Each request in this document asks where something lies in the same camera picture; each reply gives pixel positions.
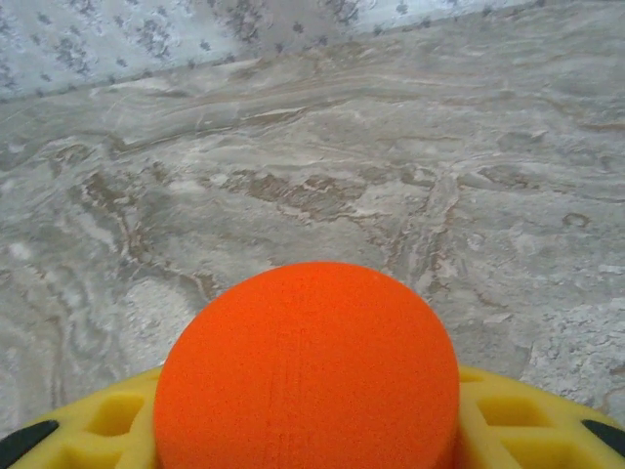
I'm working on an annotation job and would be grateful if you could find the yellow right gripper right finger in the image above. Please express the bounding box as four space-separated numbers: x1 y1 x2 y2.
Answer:
454 364 625 469

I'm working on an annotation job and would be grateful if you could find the orange bottle cap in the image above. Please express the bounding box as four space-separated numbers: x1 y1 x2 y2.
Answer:
152 261 461 469

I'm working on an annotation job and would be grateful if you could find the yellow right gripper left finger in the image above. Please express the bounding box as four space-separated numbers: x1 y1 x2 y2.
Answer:
0 364 166 469

